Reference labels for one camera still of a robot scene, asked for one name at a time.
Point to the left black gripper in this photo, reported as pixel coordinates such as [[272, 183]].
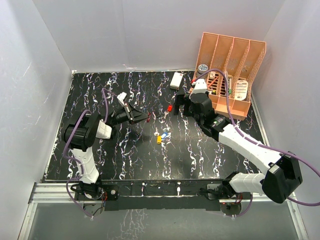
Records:
[[137, 114]]

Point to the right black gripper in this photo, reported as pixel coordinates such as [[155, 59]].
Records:
[[181, 99]]

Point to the red S carabiner keyring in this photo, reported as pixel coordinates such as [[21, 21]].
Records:
[[149, 117]]

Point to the key with red tag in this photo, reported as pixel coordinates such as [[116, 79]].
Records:
[[166, 112]]

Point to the key with yellow tag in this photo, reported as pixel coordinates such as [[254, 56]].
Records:
[[158, 137]]

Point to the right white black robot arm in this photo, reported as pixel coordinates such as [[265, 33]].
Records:
[[280, 173]]

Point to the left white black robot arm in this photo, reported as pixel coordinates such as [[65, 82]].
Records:
[[85, 127]]

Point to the white cardboard box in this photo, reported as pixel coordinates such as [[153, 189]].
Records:
[[176, 81]]

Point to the key with blue tag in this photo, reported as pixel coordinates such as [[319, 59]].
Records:
[[164, 135]]

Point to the grey tape roll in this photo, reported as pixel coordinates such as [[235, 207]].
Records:
[[202, 68]]

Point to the pens in organizer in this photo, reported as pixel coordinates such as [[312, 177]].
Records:
[[229, 80]]

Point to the pink desk organizer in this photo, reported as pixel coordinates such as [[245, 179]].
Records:
[[234, 62]]

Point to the white packaged card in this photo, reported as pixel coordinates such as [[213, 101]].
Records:
[[241, 90]]

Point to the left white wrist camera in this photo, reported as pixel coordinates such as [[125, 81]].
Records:
[[121, 98]]

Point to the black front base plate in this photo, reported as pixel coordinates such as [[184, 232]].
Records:
[[116, 195]]

